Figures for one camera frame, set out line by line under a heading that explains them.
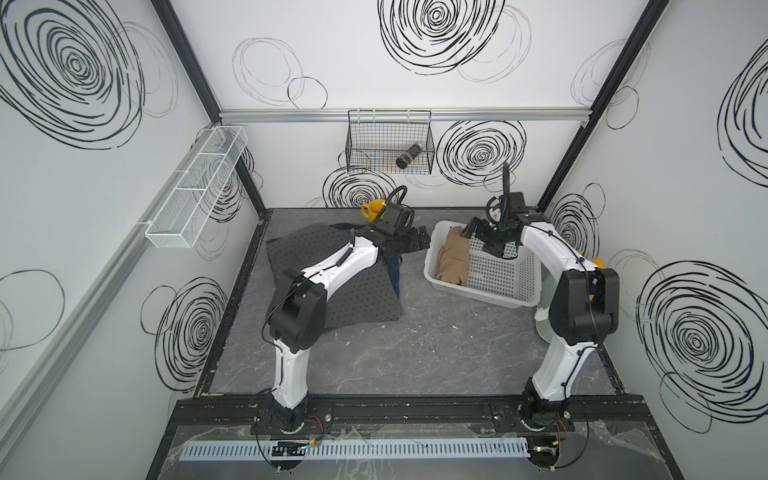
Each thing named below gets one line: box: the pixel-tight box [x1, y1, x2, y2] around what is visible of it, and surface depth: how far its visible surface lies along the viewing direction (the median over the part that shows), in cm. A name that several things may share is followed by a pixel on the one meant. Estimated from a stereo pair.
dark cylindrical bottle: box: [396, 143, 423, 169], surface depth 93 cm
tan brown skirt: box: [436, 226, 470, 286], surface depth 98 cm
